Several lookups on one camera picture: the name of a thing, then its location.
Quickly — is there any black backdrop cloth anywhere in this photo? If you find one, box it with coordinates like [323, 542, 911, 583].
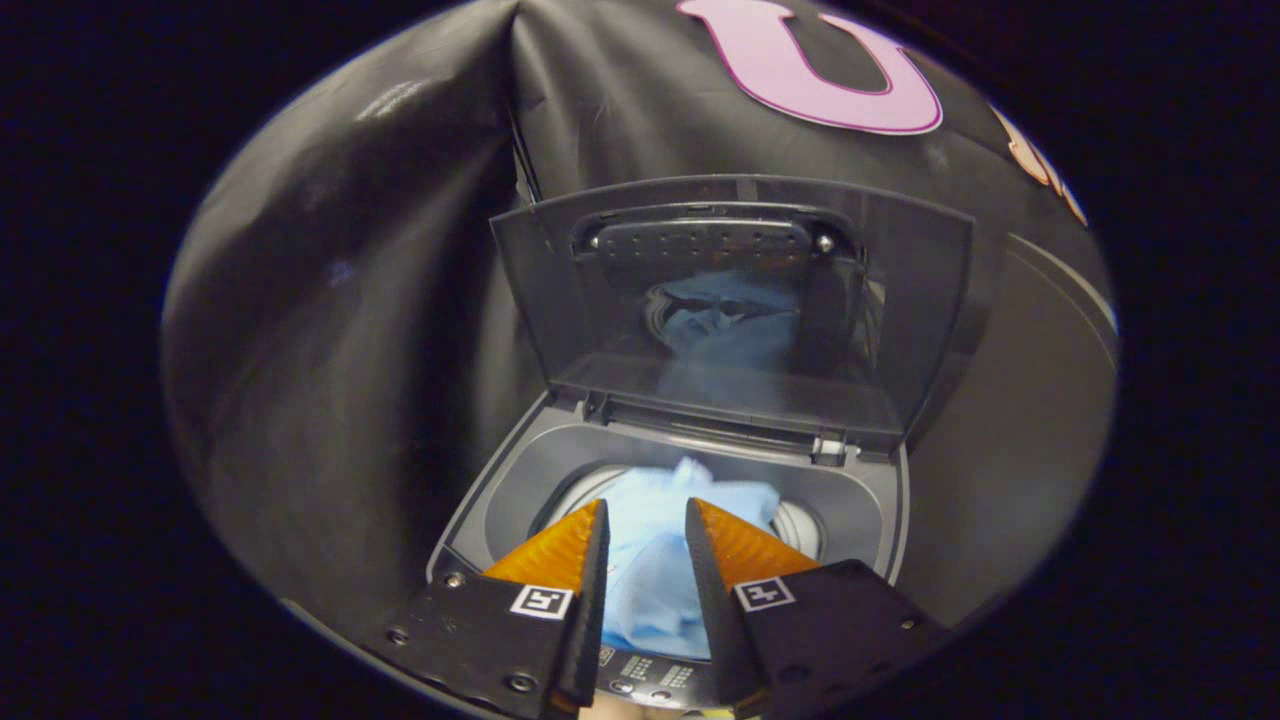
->
[162, 0, 1091, 611]

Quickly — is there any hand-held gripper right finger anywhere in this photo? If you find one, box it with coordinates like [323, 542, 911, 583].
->
[685, 497, 951, 717]

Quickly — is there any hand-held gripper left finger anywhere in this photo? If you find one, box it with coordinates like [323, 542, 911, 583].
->
[385, 498, 611, 720]

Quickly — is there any dark grey washing machine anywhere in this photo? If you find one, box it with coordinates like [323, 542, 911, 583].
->
[425, 390, 911, 713]

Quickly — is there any light blue garment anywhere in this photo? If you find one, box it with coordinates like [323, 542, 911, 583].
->
[595, 457, 783, 661]

